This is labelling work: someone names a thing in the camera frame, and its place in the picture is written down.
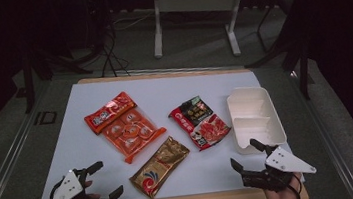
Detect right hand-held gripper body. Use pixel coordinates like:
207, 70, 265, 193
238, 140, 319, 197

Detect person's right hand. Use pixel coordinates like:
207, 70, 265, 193
262, 172, 306, 199

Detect white table mat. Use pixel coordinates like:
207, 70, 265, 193
24, 58, 306, 199

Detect white divided lunch box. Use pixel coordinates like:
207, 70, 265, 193
225, 82, 289, 157

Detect gold foil packet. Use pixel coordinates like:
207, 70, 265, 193
124, 133, 195, 199

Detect black metal stand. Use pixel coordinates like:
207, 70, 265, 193
16, 32, 98, 115
242, 35, 316, 107

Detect black floor cables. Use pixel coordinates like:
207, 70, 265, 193
94, 18, 131, 80

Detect orange clear snack packet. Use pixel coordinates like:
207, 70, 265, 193
81, 86, 171, 170

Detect red and black food packet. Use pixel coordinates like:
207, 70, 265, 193
165, 92, 234, 155

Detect metal floor rail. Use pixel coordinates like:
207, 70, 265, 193
0, 80, 63, 199
290, 65, 353, 199

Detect white floor cable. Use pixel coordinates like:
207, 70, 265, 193
111, 9, 157, 32

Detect white metal desk frame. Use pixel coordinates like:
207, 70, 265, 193
147, 0, 254, 67

